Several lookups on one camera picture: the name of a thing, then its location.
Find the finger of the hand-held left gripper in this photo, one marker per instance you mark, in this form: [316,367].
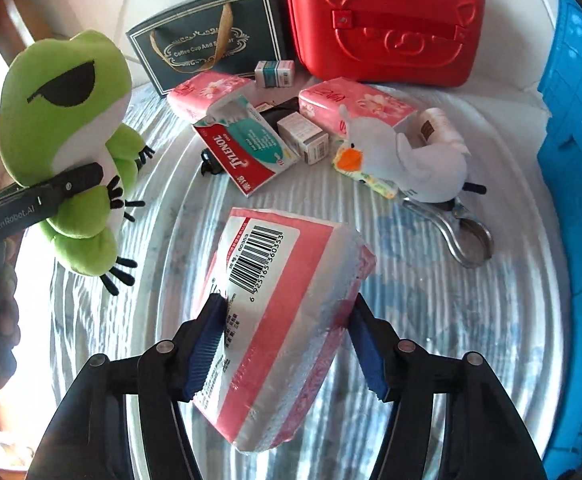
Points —
[78,180]

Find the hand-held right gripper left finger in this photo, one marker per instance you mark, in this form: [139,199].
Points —
[208,345]

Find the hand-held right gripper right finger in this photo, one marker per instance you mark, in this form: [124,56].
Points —
[368,355]

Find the pink barcode tissue pack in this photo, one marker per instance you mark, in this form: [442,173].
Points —
[271,320]

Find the green frog plush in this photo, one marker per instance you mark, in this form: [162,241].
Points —
[66,85]

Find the blue plastic crate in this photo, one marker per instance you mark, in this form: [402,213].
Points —
[581,210]

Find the black clip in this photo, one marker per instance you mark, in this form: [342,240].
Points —
[211,165]

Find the metal spring clip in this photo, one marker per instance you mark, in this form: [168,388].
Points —
[458,240]

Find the pink floral tissue pack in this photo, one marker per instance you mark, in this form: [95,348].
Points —
[203,92]
[356,102]

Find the red teal medicine box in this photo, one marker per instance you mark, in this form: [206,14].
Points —
[241,150]

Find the green floral tissue packet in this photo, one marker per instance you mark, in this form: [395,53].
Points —
[376,184]

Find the black gift box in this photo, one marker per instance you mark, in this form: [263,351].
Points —
[196,25]

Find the white duck plush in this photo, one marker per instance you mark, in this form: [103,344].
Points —
[421,165]

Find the small white medicine box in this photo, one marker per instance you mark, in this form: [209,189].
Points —
[296,130]
[317,149]

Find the black case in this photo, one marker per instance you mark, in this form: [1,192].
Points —
[283,112]

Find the small teal white box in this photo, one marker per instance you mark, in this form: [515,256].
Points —
[273,74]

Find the white roll brown label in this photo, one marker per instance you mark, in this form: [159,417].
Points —
[438,125]

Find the red small suitcase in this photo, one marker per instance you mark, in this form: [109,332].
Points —
[386,15]

